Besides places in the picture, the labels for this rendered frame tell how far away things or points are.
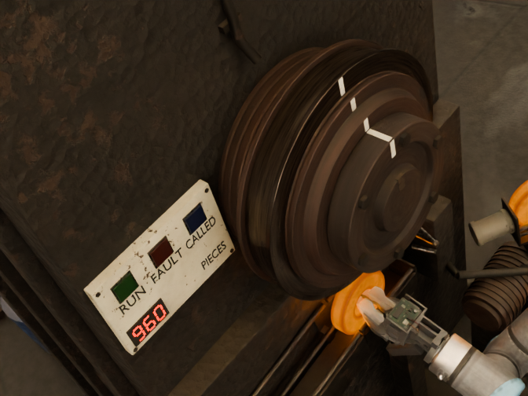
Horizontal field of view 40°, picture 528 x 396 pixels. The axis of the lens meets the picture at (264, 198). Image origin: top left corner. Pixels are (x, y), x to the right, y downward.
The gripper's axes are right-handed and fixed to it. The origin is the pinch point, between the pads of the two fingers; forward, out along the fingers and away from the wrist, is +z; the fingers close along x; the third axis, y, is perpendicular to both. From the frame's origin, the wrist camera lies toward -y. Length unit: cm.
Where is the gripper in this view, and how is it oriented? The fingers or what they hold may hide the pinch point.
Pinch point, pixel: (357, 295)
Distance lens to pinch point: 158.2
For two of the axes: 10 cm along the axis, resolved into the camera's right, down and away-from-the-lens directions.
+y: 0.0, -5.3, -8.5
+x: -6.5, 6.5, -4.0
